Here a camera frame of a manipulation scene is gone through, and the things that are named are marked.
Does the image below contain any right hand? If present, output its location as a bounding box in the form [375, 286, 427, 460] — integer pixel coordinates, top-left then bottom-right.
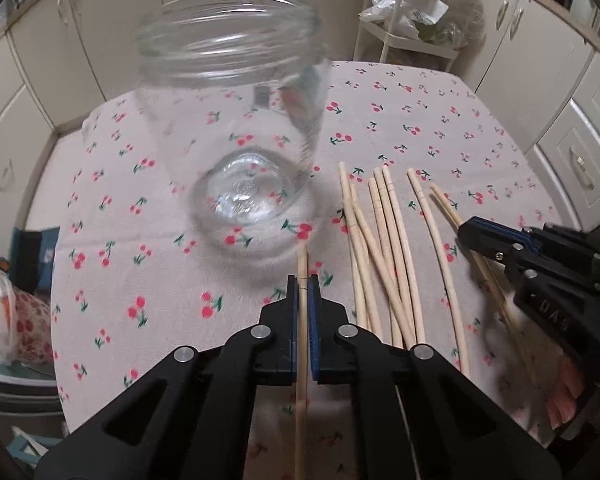
[546, 354, 585, 430]

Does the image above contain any cherry print tablecloth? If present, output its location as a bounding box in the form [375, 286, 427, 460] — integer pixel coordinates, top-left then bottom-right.
[49, 58, 579, 480]

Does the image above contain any clear glass jar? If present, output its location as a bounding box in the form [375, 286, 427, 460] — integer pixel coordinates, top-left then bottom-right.
[132, 0, 334, 233]

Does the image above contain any white rolling cart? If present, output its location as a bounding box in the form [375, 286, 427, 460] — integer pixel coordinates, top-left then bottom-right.
[353, 0, 483, 72]

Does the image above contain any red patterned plastic bag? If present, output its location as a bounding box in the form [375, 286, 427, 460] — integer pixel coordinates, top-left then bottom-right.
[0, 270, 53, 366]

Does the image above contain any wooden chopstick long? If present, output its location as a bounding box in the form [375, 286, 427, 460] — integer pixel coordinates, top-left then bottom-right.
[374, 168, 416, 348]

